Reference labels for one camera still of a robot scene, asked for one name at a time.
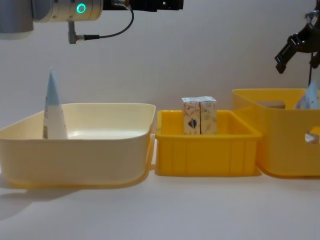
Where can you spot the small yellow plastic bin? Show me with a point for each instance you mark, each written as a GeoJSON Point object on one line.
{"type": "Point", "coordinates": [207, 155]}

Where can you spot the white table cloth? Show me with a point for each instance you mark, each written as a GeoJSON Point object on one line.
{"type": "Point", "coordinates": [160, 212]}

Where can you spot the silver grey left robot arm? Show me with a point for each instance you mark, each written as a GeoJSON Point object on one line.
{"type": "Point", "coordinates": [62, 10]}

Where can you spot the white printed carton box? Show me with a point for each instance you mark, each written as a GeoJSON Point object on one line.
{"type": "Point", "coordinates": [200, 117]}

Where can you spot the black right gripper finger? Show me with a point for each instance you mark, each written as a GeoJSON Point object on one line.
{"type": "Point", "coordinates": [287, 51]}
{"type": "Point", "coordinates": [316, 60]}

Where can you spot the cream plastic tub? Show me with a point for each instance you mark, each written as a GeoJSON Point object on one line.
{"type": "Point", "coordinates": [75, 157]}

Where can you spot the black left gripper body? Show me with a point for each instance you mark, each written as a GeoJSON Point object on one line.
{"type": "Point", "coordinates": [150, 4]}

